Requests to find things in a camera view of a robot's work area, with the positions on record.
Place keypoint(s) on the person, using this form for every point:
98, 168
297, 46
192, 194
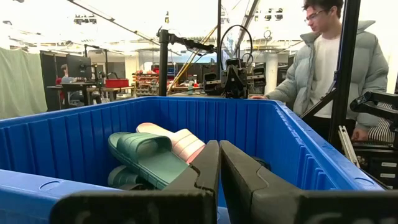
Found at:
323, 71
66, 77

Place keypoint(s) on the cluttered parts shelf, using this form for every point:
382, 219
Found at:
146, 82

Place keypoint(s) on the pink rubber slide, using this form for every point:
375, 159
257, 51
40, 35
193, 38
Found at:
186, 141

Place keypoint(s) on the black computer monitor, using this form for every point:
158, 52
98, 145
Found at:
79, 67

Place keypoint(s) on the green rubber slide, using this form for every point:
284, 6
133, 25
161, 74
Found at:
149, 155
122, 177

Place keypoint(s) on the black camera stand pole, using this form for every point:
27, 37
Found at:
163, 62

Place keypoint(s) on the person's hand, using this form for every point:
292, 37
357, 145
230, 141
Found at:
359, 134
258, 97

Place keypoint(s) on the large blue plastic bin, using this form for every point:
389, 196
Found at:
77, 143

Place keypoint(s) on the wooden work desk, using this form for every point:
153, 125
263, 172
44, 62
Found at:
81, 88

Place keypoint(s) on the white pillar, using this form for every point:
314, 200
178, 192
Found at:
271, 74

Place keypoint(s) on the black clamp device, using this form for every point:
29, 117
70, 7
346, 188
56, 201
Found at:
373, 104

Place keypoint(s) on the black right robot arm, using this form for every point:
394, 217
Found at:
234, 81

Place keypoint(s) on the black drawer cabinet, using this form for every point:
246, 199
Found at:
379, 168

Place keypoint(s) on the black upright frame post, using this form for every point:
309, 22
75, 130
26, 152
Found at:
346, 62

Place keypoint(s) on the red plastic bin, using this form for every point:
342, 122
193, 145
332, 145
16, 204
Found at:
117, 83

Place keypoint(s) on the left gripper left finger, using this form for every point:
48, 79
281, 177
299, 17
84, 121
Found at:
192, 193

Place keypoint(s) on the green cloth curtain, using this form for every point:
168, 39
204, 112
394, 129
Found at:
21, 84

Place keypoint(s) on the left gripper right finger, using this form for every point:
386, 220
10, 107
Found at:
248, 193

